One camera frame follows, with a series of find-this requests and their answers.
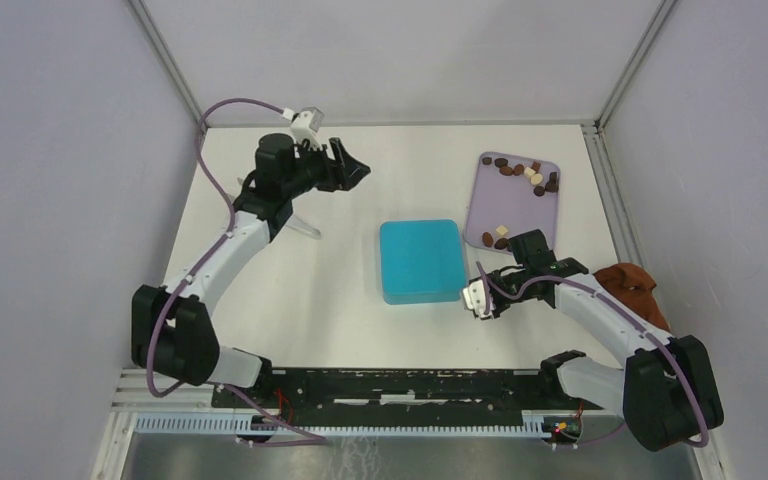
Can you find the white cable duct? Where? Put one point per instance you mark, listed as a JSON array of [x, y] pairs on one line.
[[242, 424]]

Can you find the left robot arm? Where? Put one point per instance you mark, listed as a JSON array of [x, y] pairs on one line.
[[172, 333]]

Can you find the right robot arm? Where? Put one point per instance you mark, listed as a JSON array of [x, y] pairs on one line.
[[664, 388]]

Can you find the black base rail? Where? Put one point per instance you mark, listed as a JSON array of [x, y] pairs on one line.
[[330, 397]]

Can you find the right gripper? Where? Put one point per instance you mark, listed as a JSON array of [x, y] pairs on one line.
[[498, 306]]

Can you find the metal tongs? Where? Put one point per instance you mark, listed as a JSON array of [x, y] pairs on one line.
[[298, 224]]

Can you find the lilac plastic tray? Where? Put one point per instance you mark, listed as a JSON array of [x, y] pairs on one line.
[[519, 192]]

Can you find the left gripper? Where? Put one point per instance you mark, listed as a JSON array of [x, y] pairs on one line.
[[345, 171]]

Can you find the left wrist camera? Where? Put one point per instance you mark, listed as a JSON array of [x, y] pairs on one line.
[[305, 125]]

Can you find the brown cloth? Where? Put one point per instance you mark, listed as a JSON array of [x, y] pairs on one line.
[[633, 287]]

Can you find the teal tin lid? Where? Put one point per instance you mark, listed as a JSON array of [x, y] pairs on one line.
[[421, 262]]

